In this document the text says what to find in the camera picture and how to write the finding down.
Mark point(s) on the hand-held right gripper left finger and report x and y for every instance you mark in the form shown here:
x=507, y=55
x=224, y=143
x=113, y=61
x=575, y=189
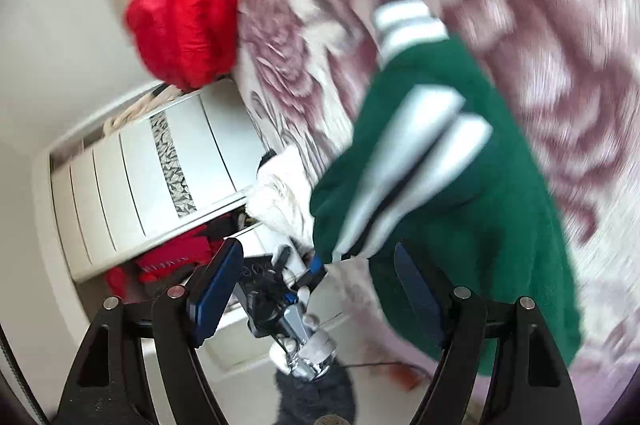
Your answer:
x=215, y=290

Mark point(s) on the red fluffy pillow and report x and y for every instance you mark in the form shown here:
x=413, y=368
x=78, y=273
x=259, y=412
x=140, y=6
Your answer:
x=185, y=15

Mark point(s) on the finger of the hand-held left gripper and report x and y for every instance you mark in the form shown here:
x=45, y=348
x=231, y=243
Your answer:
x=282, y=260
x=315, y=266

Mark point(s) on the white dresser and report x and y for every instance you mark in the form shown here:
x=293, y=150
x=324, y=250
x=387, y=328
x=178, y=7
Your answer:
x=150, y=175

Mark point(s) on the red clothes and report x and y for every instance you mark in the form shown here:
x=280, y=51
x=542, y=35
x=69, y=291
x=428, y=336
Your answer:
x=170, y=260

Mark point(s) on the green and white varsity jacket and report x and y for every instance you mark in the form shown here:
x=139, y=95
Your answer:
x=490, y=215

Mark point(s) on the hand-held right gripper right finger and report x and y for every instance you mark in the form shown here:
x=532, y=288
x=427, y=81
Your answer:
x=417, y=295

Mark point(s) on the floral bedspread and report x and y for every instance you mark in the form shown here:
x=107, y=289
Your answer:
x=550, y=45

